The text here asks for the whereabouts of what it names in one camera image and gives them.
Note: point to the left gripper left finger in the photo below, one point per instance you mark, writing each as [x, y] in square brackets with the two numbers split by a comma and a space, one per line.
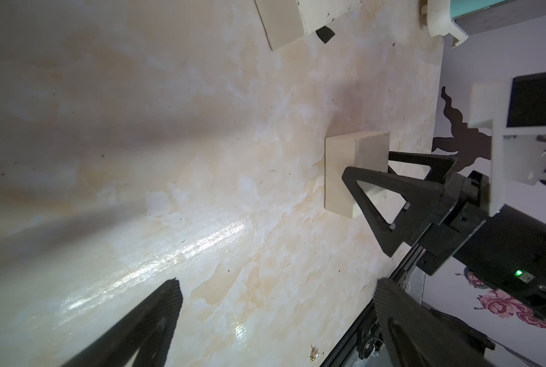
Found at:
[142, 337]

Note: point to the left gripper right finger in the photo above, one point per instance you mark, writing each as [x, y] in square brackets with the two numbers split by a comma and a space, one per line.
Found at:
[413, 336]

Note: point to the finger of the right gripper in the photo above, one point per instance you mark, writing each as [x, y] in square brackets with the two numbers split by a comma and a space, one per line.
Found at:
[441, 166]
[411, 206]

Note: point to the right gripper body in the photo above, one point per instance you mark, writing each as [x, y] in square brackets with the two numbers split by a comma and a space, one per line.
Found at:
[456, 209]

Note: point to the cream drawer jewelry box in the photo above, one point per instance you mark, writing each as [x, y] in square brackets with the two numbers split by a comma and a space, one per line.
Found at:
[286, 21]

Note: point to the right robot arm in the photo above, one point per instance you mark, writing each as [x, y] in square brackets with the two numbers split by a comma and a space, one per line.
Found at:
[509, 253]

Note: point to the mint green toaster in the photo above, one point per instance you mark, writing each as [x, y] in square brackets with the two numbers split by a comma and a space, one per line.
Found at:
[461, 19]

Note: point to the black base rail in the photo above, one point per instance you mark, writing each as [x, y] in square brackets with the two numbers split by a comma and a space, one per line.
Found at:
[364, 341]

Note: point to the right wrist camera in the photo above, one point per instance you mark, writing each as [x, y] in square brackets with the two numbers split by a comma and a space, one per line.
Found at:
[515, 112]

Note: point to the small earring near rail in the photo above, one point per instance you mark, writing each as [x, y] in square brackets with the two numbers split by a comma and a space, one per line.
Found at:
[314, 354]

